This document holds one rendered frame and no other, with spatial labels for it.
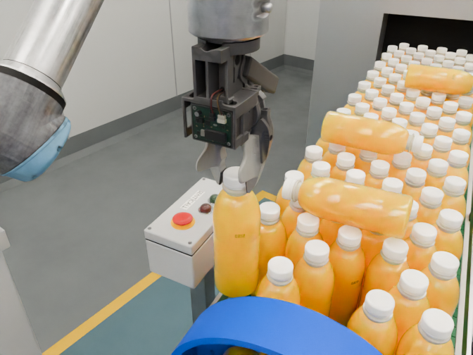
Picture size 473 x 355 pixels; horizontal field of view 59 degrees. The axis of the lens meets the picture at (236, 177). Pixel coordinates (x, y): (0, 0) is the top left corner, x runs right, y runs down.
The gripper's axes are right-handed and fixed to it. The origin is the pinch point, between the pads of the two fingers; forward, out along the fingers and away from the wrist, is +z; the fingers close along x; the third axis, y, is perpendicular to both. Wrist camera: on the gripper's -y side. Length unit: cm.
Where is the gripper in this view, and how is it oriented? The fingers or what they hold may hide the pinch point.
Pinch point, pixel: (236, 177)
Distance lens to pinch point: 59.0
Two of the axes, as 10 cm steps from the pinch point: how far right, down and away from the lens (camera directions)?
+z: -0.1, 8.5, 5.3
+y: -4.6, 4.6, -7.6
